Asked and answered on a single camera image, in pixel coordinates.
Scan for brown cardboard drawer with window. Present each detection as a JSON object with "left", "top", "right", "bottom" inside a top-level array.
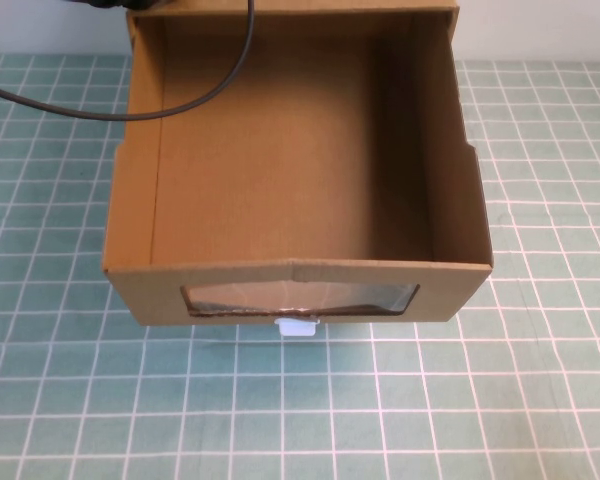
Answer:
[{"left": 102, "top": 8, "right": 495, "bottom": 329}]

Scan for green white grid tablecloth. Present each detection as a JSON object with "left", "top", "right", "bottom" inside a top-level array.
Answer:
[{"left": 0, "top": 53, "right": 600, "bottom": 480}]

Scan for upper cardboard drawer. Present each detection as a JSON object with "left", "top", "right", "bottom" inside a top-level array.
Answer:
[{"left": 125, "top": 0, "right": 462, "bottom": 57}]

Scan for white plastic drawer handle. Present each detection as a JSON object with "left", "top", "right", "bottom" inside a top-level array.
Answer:
[{"left": 273, "top": 315, "right": 321, "bottom": 338}]

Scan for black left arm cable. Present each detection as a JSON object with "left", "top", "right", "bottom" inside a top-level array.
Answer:
[{"left": 0, "top": 0, "right": 256, "bottom": 123}]

